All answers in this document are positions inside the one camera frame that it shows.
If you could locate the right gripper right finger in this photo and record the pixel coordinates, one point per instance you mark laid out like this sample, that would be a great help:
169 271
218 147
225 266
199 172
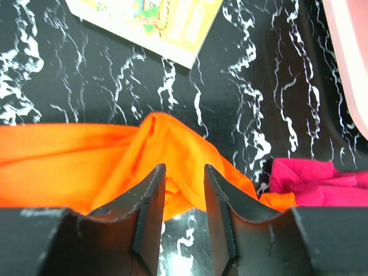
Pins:
244 233

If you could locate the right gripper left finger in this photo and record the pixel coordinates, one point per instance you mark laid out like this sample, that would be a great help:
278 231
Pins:
126 232

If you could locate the orange t shirt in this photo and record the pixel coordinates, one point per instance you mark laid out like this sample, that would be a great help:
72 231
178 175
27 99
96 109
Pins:
84 166
279 199

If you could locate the folded orange t shirt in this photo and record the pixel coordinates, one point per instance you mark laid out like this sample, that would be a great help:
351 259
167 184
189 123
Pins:
279 199

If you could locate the folded magenta t shirt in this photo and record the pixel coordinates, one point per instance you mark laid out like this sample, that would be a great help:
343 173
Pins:
304 182

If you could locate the green paperback book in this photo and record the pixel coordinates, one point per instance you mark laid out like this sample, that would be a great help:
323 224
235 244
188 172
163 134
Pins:
175 30

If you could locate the pink three-tier shelf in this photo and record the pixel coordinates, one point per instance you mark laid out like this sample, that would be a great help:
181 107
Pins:
347 23

